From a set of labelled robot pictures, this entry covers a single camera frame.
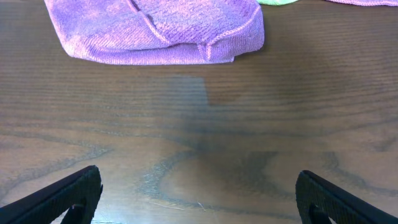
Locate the green cloth under pile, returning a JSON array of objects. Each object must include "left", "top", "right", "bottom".
[{"left": 256, "top": 0, "right": 298, "bottom": 6}]

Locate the purple microfiber cloth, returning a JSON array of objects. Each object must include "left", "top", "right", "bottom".
[{"left": 44, "top": 0, "right": 398, "bottom": 66}]

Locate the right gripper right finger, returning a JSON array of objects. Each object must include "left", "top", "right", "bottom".
[{"left": 295, "top": 170, "right": 397, "bottom": 224}]

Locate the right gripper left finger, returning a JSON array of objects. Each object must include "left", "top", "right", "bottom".
[{"left": 1, "top": 166, "right": 103, "bottom": 224}]

